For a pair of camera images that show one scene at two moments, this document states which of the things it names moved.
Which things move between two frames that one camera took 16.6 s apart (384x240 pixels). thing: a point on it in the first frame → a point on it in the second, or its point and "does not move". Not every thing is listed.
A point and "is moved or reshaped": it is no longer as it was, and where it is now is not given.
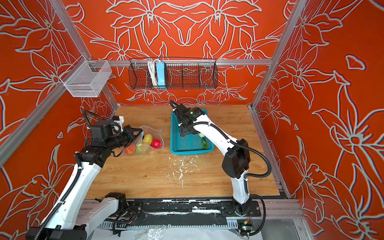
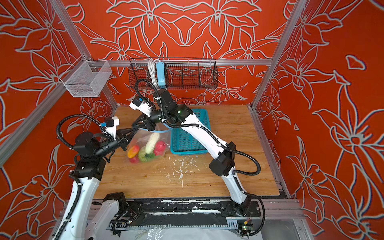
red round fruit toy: x=156 y=143 is moved or reshaped
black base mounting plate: x=187 y=208 does not move
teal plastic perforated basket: x=189 y=145 does not move
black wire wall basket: x=180 y=73 does not move
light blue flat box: x=160 y=73 does not move
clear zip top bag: x=149 y=140 is moved or reshaped
